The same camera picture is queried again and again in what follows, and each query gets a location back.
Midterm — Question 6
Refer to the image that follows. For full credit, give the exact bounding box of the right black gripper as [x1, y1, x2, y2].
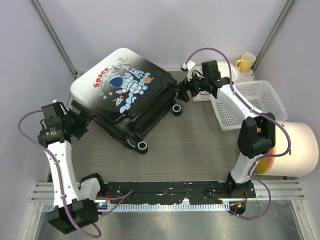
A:
[176, 69, 208, 103]

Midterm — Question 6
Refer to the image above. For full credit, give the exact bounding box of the black white space suitcase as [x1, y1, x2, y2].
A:
[70, 48, 182, 155]

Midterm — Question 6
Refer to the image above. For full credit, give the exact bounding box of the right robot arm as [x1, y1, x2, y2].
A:
[177, 60, 276, 198]

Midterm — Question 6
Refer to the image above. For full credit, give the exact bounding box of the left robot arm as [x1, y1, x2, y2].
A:
[37, 101, 107, 235]

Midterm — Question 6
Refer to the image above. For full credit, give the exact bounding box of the patterned cloth napkin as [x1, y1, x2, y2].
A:
[192, 91, 211, 102]

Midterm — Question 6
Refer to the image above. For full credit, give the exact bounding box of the white round plate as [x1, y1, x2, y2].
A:
[217, 60, 241, 83]

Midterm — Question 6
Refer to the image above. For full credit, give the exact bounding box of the yellow mug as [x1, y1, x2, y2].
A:
[235, 52, 256, 73]

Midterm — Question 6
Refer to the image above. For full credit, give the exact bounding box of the white plastic mesh basket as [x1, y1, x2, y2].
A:
[210, 80, 288, 131]

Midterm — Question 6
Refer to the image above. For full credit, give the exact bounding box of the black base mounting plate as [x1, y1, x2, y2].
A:
[101, 181, 256, 205]

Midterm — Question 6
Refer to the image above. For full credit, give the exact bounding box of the white cylindrical bin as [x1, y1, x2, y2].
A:
[255, 121, 319, 177]

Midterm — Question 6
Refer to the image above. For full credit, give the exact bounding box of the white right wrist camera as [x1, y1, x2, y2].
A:
[181, 60, 196, 81]

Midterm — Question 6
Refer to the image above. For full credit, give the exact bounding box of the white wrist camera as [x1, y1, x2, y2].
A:
[181, 60, 196, 81]
[52, 99, 69, 115]

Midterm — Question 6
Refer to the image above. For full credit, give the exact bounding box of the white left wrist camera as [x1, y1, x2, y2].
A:
[52, 99, 69, 115]

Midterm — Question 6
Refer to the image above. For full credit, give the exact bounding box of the white slotted cable duct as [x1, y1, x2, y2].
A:
[42, 200, 230, 213]

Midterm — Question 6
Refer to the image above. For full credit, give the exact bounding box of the aluminium rail frame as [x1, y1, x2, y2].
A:
[31, 179, 306, 203]

